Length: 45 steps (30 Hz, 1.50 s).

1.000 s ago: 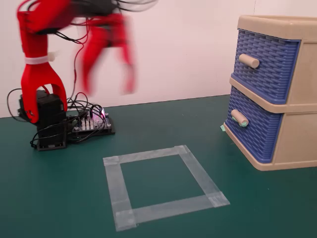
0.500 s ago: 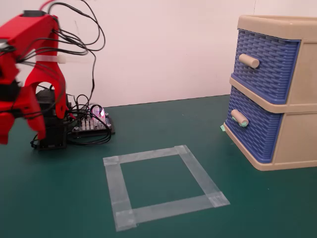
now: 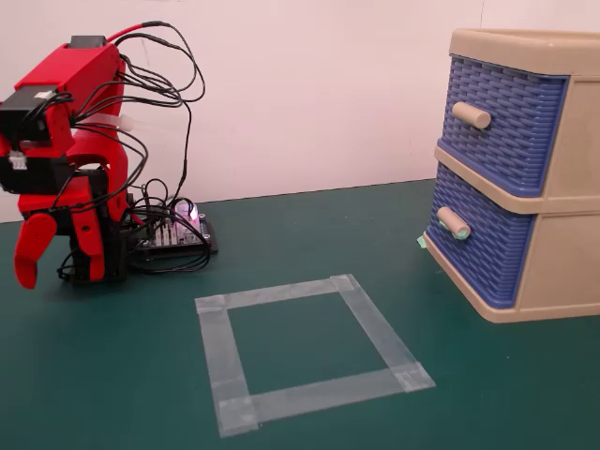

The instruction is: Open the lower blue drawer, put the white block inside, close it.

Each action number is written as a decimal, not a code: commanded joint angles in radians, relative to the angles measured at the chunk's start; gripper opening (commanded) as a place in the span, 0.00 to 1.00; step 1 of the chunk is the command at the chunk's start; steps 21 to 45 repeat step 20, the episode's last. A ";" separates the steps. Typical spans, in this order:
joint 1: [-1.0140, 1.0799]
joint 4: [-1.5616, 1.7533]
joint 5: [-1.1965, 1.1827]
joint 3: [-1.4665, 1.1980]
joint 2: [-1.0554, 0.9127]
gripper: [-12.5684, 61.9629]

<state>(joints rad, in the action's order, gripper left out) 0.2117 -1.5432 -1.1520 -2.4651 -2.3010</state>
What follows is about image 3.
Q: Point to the red gripper, black servo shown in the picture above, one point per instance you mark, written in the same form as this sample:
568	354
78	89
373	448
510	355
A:
42	199

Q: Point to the green tape piece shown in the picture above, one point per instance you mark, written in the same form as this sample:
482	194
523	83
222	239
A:
422	242

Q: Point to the translucent tape strip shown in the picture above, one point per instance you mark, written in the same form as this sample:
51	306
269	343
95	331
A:
281	290
379	328
328	389
220	356

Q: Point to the black controller circuit board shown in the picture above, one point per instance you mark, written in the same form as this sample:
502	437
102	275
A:
187	236

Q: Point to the beige plastic drawer cabinet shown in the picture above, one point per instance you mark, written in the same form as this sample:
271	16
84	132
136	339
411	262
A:
567	253

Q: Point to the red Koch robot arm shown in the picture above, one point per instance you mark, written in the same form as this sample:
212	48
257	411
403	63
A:
79	65

